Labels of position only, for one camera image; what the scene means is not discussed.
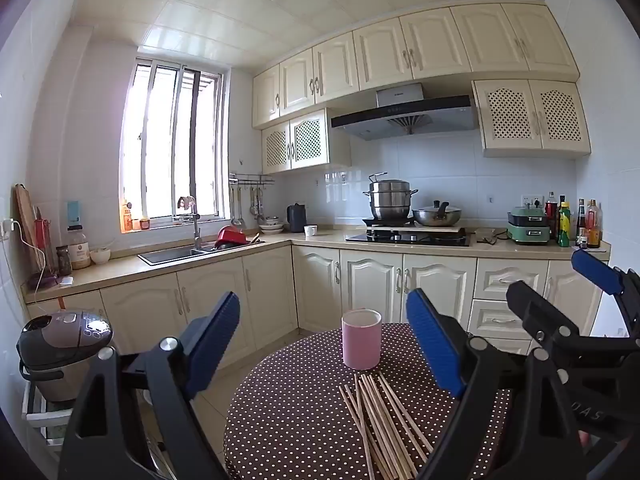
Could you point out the kitchen window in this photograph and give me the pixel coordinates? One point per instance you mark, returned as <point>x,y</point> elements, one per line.
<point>170,145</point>

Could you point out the cream upper wall cabinets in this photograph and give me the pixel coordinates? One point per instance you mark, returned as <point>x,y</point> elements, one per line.
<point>380,55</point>

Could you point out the orange bottle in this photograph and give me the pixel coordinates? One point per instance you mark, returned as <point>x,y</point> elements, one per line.
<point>126,217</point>

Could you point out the stack of white bowls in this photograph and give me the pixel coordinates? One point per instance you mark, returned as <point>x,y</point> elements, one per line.
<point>271,226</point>

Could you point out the white wall outlet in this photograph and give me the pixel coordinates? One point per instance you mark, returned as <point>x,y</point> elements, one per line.
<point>531,200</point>

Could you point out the white bowl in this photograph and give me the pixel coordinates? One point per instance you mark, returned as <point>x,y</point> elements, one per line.
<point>100,256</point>

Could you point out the red kitchen utensil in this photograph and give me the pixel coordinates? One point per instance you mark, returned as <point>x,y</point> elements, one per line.
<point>44,232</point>

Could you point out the amber sauce bottle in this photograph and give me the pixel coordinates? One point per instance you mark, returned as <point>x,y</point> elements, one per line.
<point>593,227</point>

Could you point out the cream cabinet drawer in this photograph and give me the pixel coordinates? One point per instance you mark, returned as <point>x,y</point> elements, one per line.
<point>495,346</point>
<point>492,319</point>
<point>510,279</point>

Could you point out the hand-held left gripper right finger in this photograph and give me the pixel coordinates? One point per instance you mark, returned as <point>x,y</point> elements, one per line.
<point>436,347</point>

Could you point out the brown polka-dot tablecloth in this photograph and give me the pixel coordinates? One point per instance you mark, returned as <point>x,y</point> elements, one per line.
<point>290,410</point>

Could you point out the steel kitchen faucet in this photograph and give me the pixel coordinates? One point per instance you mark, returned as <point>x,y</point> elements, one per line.
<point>195,225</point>

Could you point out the hanging metal utensils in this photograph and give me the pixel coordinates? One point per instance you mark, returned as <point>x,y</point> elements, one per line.
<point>256,202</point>

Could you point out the black gas stove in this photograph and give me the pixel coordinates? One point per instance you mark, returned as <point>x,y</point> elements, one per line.
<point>407,238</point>

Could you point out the dark blue electric kettle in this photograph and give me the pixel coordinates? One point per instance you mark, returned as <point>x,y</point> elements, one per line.
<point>296,219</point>

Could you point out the small dark jar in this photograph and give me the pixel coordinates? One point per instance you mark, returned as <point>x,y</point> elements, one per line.
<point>63,261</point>

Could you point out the stainless steel steamer pot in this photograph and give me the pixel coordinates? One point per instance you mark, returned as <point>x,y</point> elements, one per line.
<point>390,200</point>

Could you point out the large labelled glass jar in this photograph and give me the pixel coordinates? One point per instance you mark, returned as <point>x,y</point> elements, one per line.
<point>79,250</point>

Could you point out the black range hood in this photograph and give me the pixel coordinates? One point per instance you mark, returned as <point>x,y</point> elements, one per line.
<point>400,115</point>

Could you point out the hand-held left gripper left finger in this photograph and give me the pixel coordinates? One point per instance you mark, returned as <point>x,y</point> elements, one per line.
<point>215,345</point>

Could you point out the cream lattice-door wall cabinet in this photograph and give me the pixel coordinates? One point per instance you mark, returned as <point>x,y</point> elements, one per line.
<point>535,115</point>
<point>305,142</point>

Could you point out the group of wooden chopsticks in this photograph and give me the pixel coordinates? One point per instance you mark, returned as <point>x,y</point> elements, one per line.
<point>380,420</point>

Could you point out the small red jar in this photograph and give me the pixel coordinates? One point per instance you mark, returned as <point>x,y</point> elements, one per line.
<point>145,224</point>

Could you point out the metal utensil rail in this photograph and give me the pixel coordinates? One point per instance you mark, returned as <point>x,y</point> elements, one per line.
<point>250,179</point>

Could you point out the steel kitchen sink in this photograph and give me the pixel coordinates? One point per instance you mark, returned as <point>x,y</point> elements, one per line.
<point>167,255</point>

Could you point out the wooden cutting board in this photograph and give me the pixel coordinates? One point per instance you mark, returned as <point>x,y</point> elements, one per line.
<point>26,220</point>

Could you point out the white metal rack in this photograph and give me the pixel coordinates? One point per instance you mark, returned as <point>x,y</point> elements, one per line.
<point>37,417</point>

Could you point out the green electric cooker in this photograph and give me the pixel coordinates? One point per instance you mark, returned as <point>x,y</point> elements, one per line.
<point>527,227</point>

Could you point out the white mug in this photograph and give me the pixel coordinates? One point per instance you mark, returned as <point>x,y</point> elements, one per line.
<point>310,231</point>

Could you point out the light wooden board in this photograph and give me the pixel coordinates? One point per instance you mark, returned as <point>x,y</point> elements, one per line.
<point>400,229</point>

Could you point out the cream base kitchen cabinets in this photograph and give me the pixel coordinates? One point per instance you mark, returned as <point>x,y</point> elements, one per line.
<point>370,280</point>

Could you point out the grey rice cooker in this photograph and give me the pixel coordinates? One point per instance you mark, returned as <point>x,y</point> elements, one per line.
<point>62,350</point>

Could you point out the steel wok with lid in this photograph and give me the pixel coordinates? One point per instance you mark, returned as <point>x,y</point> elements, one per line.
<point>437,215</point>

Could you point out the red bowl at sink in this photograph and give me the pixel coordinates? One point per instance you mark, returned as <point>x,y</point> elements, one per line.
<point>230,236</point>

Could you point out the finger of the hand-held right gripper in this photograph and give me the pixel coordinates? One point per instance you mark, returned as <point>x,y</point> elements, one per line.
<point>537,310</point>
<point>597,271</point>

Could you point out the blue wall holder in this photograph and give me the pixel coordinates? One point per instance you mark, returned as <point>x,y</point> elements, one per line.
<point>73,212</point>

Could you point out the pink cup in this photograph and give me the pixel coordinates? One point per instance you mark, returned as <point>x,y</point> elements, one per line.
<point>361,342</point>

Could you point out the purple cloth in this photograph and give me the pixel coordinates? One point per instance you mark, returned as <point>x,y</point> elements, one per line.
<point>42,281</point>

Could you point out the dark sauce bottle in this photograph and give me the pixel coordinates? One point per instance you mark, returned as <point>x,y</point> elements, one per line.
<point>580,222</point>

